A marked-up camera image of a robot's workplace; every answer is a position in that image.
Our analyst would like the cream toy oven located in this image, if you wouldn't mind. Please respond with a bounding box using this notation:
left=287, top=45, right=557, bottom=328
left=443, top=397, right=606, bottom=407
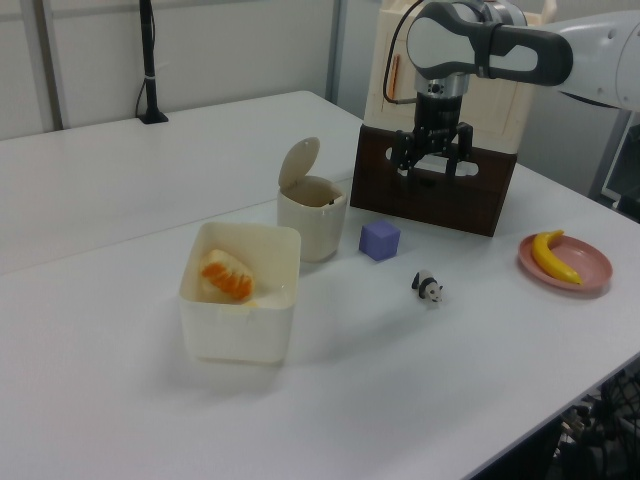
left=363, top=0, right=547, bottom=154

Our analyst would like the dark brown wooden box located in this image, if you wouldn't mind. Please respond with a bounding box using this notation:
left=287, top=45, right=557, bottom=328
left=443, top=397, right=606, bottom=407
left=349, top=123, right=518, bottom=239

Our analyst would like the toy bread with orange filling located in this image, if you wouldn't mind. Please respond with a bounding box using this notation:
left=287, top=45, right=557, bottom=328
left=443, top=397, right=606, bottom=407
left=200, top=248, right=255, bottom=302

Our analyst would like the beige trash can with lid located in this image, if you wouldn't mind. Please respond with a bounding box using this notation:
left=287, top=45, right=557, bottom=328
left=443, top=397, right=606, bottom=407
left=276, top=136, right=348, bottom=264

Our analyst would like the white plastic storage box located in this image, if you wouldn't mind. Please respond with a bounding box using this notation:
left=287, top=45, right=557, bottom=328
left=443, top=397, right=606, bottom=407
left=178, top=221, right=303, bottom=366

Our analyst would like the purple foam cube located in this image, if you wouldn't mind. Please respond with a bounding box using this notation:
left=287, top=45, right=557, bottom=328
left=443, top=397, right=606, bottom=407
left=358, top=219, right=403, bottom=263

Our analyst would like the pink plate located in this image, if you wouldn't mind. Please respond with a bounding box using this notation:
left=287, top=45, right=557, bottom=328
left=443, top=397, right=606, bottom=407
left=517, top=233, right=615, bottom=292

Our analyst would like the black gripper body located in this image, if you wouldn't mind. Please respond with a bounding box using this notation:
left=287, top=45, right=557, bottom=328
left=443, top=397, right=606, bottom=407
left=413, top=92, right=461, bottom=151

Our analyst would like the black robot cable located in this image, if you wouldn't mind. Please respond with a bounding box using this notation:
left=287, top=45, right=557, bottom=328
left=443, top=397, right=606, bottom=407
left=383, top=2, right=426, bottom=105

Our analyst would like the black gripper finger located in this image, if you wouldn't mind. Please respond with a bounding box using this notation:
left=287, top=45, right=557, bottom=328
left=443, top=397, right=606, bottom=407
left=393, top=127, right=427, bottom=192
left=444, top=121, right=475, bottom=179

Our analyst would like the grey metal frame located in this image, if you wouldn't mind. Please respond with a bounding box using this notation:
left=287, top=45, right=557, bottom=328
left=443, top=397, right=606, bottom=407
left=587, top=108, right=640, bottom=224

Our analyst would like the black cable tangle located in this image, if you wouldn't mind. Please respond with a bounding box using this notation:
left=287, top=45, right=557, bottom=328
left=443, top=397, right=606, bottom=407
left=542, top=357, right=640, bottom=480

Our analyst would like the tall black pole stand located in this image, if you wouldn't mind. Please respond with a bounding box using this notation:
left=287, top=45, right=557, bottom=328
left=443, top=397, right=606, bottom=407
left=136, top=0, right=170, bottom=125

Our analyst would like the small panda figurine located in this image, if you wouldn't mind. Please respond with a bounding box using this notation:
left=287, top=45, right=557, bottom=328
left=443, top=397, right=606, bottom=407
left=410, top=269, right=446, bottom=305

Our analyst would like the yellow toy banana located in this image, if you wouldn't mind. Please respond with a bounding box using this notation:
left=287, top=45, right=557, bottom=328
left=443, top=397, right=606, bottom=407
left=530, top=229, right=585, bottom=287

